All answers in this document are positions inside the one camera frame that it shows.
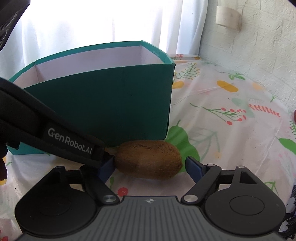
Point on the brown kiwi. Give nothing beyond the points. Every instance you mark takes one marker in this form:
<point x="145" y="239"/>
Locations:
<point x="147" y="159"/>

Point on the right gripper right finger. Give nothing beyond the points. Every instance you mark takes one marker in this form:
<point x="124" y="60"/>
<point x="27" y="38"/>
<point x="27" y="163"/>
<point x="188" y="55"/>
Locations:
<point x="205" y="178"/>

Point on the purple patterned bedding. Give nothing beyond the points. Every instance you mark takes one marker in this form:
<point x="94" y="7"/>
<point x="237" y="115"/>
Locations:
<point x="287" y="229"/>

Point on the white curtain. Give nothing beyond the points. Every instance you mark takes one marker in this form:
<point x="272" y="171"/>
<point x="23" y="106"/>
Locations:
<point x="49" y="27"/>

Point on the white wall fixture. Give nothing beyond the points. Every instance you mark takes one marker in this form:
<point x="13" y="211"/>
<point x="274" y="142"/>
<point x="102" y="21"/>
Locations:
<point x="229" y="18"/>

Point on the left hand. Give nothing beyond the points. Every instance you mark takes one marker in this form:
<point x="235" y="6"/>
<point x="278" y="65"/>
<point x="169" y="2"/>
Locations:
<point x="3" y="170"/>

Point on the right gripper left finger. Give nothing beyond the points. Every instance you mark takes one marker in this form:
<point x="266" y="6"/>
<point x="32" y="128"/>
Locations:
<point x="94" y="180"/>

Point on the floral plastic tablecloth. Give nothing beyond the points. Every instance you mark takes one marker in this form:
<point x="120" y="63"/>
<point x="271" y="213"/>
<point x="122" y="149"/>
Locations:
<point x="222" y="115"/>

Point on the teal cardboard box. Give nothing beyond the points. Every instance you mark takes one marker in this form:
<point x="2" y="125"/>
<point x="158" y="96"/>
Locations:
<point x="116" y="92"/>

